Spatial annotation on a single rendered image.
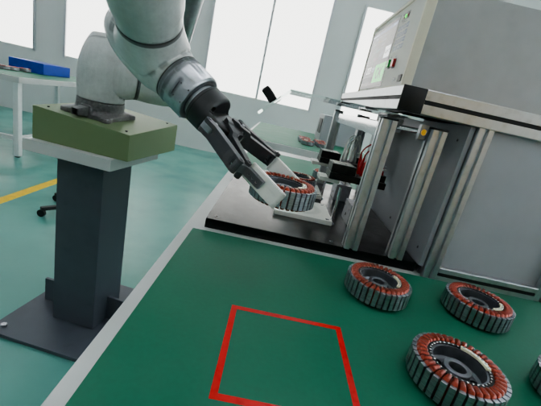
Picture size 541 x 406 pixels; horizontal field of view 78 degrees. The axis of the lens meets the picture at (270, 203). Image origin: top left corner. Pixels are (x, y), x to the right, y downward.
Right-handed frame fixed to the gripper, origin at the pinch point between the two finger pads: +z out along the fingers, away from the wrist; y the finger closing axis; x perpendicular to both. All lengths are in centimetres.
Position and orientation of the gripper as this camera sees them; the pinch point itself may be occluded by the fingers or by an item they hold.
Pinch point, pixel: (282, 187)
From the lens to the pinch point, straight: 56.6
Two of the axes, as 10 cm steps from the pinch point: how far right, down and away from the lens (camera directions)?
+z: 6.9, 7.2, -0.7
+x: 6.6, -6.6, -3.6
